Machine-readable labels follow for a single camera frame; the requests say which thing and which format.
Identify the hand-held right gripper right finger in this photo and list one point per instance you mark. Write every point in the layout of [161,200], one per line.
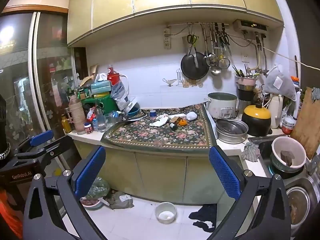
[225,172]

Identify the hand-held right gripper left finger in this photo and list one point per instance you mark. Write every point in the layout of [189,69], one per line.
[90,170]

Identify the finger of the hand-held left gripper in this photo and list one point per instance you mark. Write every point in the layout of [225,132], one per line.
[51,153]
[41,137]

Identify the dark glass bottle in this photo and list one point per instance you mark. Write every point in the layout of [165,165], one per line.
[173,126]

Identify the white bowl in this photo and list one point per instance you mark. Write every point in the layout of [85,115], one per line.
[165,215]
[277,152]

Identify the white paper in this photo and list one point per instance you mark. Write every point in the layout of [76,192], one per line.
[158,122]

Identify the green vegetable bag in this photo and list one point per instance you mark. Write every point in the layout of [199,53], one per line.
[98,187]

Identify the yellow oil bottle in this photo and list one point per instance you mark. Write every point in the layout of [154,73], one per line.
[66,126]

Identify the grey rag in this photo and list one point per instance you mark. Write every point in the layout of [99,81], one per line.
[250,152]

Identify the pink bowl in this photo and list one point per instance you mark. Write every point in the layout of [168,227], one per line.
[91,205]

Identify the orange cloth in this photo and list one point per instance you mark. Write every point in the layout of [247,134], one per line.
[10,212]

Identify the stainless steel pot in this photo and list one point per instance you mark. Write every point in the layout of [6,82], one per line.
[230,133]

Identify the white pill bottle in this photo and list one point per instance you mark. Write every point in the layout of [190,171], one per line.
[88,128]

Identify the brown thermos bottle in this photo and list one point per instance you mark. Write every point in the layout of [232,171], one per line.
[77,115]

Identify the grey parcel bag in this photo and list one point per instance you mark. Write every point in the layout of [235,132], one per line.
[120,201]

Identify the steel kitchen sink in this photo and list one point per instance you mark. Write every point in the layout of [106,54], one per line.
[262,142]

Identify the dark blue cloth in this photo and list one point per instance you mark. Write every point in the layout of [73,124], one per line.
[203,216]

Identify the clear glass jar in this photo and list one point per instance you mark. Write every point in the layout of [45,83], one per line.
[100,121]

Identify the white bowl in sink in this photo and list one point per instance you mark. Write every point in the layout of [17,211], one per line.
[277,152]

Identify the black and yellow clay pot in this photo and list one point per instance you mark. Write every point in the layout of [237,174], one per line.
[256,123]

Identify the glass sliding door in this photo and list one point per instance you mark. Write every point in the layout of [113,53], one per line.
[22,80]

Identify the orange mandarin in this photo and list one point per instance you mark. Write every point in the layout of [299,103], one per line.
[182,122]

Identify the white tissue wad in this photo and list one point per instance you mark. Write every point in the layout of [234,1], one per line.
[192,115]

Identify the green box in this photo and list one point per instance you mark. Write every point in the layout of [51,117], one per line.
[100,103]

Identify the white rice cooker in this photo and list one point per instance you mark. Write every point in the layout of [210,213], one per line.
[221,105]

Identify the floral table cloth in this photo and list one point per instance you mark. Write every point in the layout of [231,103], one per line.
[162,137]

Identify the blue bowl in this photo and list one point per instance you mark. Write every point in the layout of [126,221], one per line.
[133,111]

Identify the teal tissue box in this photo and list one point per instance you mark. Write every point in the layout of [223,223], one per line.
[100,87]

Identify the white thermos jug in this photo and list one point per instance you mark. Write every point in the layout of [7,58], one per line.
[275,112]

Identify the red and white bowls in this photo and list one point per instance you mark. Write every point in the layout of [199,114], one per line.
[288,126]

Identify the clear plastic bag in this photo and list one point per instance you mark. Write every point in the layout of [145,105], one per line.
[120,93]

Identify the small blue cup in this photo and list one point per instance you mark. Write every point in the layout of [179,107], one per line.
[153,113]

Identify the wooden cutting board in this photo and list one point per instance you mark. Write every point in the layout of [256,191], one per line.
[306,130]

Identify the pink utensil holder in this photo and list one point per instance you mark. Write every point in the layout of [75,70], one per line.
[246,80]

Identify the red container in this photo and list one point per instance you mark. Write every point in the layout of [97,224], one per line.
[113,76]

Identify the steel ladle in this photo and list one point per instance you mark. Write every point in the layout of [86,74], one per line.
[215,70]

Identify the grey hanging bag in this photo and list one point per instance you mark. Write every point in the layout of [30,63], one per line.
[278,85]

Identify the white gravy boat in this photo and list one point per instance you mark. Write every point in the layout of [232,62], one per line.
[169,82]

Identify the steel mesh strainer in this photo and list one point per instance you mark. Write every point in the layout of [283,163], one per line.
[224,62]

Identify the black wok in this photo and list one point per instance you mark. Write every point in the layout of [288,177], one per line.
[188,67]

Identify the steel skimmer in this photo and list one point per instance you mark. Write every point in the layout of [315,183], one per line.
[211,60]

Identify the white power strip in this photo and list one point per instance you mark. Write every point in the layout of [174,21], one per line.
[167,40]

